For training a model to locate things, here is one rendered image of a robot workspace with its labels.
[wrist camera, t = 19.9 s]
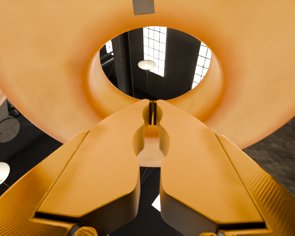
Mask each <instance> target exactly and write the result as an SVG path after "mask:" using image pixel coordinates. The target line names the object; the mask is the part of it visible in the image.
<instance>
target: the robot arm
mask: <svg viewBox="0 0 295 236"><path fill-rule="evenodd" d="M152 117H153V119H154V125H155V126H156V127H157V128H158V129H159V130H160V132H159V149H160V151H161V152H162V153H163V154H164V156H165V158H164V159H163V160H162V162H161V175H160V192H159V193H160V211H161V217H162V219H163V220H164V221H165V222H166V223H167V224H169V225H170V226H171V227H173V228H174V229H176V230H177V231H179V232H180V233H182V234H183V235H185V236H295V197H294V196H293V195H292V194H291V193H290V192H289V191H288V190H287V189H286V188H285V187H283V186H282V185H281V184H280V183H279V182H278V181H277V180H276V179H275V178H273V177H272V176H271V175H270V174H269V173H267V172H266V171H265V170H264V169H263V168H262V167H260V166H259V165H258V164H257V163H256V162H255V161H253V160H252V159H251V158H250V157H249V156H248V155H247V154H246V153H244V152H243V151H242V150H241V149H240V148H239V147H237V146H236V145H235V144H234V143H233V142H232V141H230V140H229V139H228V138H227V137H226V136H225V135H216V134H215V133H214V132H213V131H212V130H211V129H209V128H208V127H207V126H206V125H205V124H203V123H202V122H201V121H199V120H198V119H196V118H195V117H193V116H192V115H190V114H188V113H186V112H184V111H183V110H181V109H179V108H177V107H175V106H174V105H172V104H170V103H168V102H166V101H164V100H157V101H150V100H148V99H143V100H141V101H138V102H136V103H134V104H132V105H130V106H128V107H126V108H124V109H122V110H120V111H118V112H116V113H114V114H112V115H110V116H108V117H107V118H105V119H104V120H102V121H101V122H99V123H98V124H97V125H95V126H94V127H93V128H92V129H90V130H89V131H88V132H86V131H80V132H79V133H78V134H76V135H75V136H74V137H73V138H71V139H70V140H69V141H68V142H66V143H65V144H64V145H62V146H61V147H60V148H58V149H57V150H56V151H54V152H53V153H52V154H50V155H49V156H48V157H47V158H45V159H44V160H42V161H41V162H40V163H39V164H38V165H36V166H35V167H34V168H32V169H31V170H30V171H28V172H27V173H26V174H25V175H23V176H22V177H21V178H20V179H19V180H17V181H16V182H15V183H14V184H13V185H12V186H11V187H10V188H9V189H7V190H6V191H5V192H4V193H3V194H2V195H1V196H0V236H109V233H111V232H113V231H114V230H117V229H118V228H120V227H122V226H124V225H126V224H127V223H129V222H131V221H132V220H133V219H134V218H135V217H136V215H137V212H138V206H139V199H140V162H139V159H138V158H137V156H138V154H139V153H140V152H141V151H142V150H143V149H144V147H145V130H146V129H147V128H148V126H149V125H152Z"/></svg>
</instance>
